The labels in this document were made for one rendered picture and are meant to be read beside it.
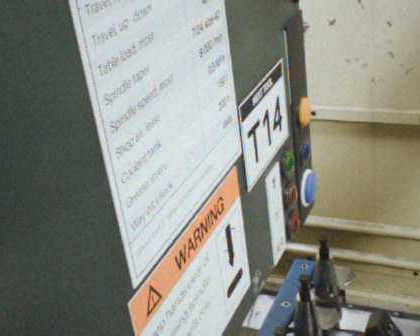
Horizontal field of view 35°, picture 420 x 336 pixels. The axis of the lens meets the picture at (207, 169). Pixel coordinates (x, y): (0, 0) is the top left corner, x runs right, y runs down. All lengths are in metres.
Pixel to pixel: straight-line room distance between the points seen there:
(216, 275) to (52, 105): 0.22
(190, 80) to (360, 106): 1.00
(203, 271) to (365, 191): 1.06
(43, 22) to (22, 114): 0.04
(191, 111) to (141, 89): 0.06
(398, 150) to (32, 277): 1.19
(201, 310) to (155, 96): 0.16
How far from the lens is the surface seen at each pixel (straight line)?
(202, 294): 0.45
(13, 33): 0.27
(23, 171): 0.28
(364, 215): 1.52
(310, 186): 0.64
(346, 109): 1.39
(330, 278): 1.11
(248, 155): 0.50
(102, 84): 0.32
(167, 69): 0.38
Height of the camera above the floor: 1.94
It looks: 28 degrees down
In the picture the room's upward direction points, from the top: 8 degrees counter-clockwise
